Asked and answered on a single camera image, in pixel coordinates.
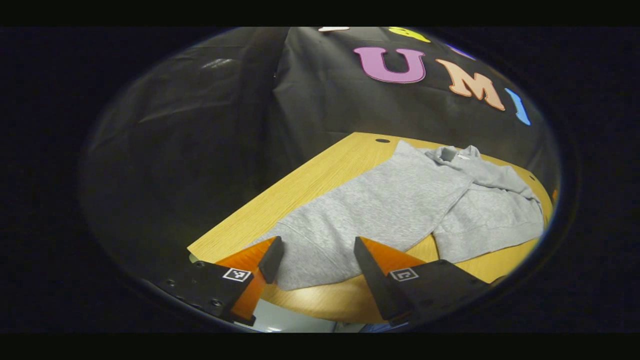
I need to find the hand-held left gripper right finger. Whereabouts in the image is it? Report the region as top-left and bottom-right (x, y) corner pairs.
(353, 236), (494, 327)

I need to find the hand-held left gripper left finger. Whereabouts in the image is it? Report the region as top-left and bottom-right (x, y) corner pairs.
(149, 236), (285, 327)

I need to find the grey sweatshirt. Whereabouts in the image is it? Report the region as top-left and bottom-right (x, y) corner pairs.
(250, 140), (546, 292)

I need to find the black backdrop cloth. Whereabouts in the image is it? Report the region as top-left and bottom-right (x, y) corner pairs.
(80, 26), (558, 281)

